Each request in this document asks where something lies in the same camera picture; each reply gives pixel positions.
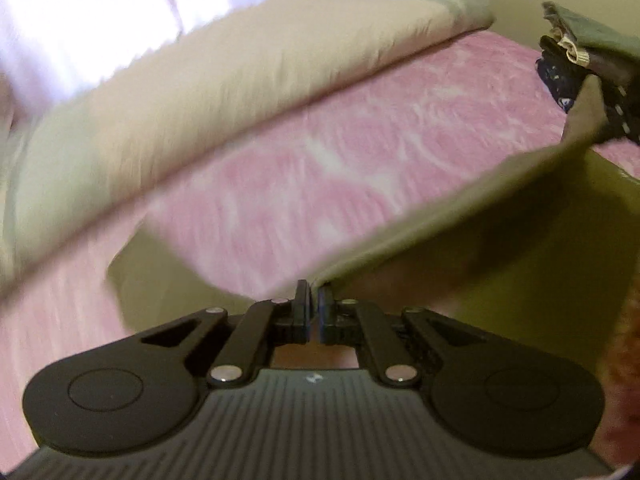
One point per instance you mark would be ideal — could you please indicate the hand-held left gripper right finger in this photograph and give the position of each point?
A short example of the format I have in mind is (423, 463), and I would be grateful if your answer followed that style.
(326, 312)

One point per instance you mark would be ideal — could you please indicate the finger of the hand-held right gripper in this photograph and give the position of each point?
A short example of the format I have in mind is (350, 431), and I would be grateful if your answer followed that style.
(622, 110)

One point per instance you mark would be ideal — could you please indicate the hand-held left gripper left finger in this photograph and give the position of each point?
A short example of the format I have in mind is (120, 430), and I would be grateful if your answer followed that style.
(302, 310)

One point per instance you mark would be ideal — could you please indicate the olive green garment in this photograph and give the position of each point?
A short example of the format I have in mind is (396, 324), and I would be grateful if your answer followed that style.
(475, 220)

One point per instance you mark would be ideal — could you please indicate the navy printed garment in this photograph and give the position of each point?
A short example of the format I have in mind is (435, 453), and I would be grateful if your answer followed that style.
(555, 77)

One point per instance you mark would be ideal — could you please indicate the grey green folded cloth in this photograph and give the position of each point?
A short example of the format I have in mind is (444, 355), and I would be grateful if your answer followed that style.
(595, 27)

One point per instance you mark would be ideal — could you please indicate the pink floral blanket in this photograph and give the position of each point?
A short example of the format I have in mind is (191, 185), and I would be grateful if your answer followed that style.
(310, 170)

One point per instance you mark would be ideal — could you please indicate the beige grey folded quilt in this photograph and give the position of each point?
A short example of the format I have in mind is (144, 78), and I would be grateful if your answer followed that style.
(200, 85)

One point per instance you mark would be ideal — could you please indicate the white curtain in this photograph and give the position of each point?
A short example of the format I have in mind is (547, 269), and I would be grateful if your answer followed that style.
(90, 10)

